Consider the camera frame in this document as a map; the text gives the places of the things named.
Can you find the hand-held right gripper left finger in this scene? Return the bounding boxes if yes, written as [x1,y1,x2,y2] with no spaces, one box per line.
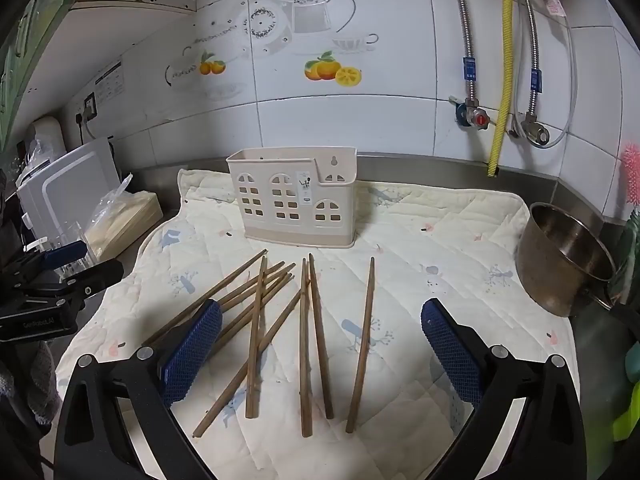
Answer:
[52,299,223,480]

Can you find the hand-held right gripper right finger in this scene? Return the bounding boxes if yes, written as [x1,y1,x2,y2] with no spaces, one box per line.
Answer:
[420,297,587,480]

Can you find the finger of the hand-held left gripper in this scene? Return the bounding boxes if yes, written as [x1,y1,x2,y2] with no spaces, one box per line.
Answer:
[20,240,89,281]
[30,259,125,306]

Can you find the cream plastic utensil holder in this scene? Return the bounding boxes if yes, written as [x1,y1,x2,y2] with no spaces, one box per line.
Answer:
[226,147,358,249]

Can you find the clear glass cup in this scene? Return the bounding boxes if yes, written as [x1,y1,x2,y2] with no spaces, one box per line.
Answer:
[50,219,95,281]

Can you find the clear plastic bag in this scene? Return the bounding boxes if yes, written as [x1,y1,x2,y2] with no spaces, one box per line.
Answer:
[84,175,134,233]

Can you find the beige box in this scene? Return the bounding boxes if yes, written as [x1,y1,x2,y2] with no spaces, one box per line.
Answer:
[87,191,164,261]

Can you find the white quilted mat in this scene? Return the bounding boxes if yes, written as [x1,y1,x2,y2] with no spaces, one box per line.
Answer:
[54,167,581,480]

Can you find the white cylindrical canister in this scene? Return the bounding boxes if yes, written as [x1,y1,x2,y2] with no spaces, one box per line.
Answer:
[32,116,66,161]

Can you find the stainless steel pot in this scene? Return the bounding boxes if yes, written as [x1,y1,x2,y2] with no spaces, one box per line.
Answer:
[516,202,617,317]

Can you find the green plastic item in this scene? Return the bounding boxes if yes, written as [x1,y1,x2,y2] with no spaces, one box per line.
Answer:
[610,210,640,443]

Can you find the green cabinet door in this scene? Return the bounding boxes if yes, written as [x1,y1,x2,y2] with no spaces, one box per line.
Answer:
[0,0,85,147]

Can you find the metal angle valve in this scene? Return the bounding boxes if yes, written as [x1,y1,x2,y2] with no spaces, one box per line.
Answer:
[507,112,551,148]

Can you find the pink brush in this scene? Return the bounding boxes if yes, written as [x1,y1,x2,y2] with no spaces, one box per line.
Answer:
[622,142,640,206]

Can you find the clear plastic tube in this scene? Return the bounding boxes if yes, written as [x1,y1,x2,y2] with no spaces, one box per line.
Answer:
[520,0,579,149]

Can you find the wall power outlet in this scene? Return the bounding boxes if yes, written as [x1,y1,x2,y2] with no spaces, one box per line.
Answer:
[75,91,99,127]

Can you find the black and white wall sticker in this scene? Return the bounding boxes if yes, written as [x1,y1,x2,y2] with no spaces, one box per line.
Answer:
[95,61,125,107]

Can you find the valve with red handle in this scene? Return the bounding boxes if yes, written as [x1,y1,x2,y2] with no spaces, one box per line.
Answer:
[454,97,493,133]

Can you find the yellow corrugated gas hose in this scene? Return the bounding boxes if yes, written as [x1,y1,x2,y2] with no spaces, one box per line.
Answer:
[487,0,516,178]

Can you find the braided metal hose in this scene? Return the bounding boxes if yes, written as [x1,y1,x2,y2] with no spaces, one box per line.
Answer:
[517,0,543,121]
[448,0,478,106]

